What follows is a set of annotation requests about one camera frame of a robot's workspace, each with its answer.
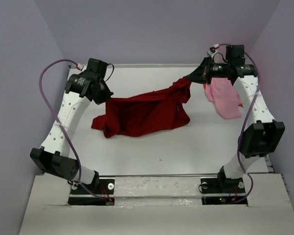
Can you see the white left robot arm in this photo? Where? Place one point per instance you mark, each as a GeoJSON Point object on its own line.
{"type": "Point", "coordinates": [57, 155]}

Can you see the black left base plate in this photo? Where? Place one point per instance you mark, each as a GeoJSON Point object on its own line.
{"type": "Point", "coordinates": [101, 195]}

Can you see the dark red t shirt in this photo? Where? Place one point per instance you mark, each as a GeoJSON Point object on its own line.
{"type": "Point", "coordinates": [146, 113]}

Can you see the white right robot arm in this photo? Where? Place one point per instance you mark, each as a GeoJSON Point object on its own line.
{"type": "Point", "coordinates": [260, 133]}

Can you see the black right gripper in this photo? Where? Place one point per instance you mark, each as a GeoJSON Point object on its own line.
{"type": "Point", "coordinates": [203, 73]}

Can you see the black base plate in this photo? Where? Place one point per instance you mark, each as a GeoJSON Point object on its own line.
{"type": "Point", "coordinates": [212, 193]}
{"type": "Point", "coordinates": [101, 195]}

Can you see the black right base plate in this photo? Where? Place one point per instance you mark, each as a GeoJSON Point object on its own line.
{"type": "Point", "coordinates": [212, 193]}

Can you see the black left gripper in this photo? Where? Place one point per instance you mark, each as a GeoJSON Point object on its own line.
{"type": "Point", "coordinates": [105, 97]}

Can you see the pink t shirt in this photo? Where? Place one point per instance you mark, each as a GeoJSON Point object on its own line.
{"type": "Point", "coordinates": [225, 98]}

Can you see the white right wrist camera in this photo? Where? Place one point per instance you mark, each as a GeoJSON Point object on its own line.
{"type": "Point", "coordinates": [214, 53]}

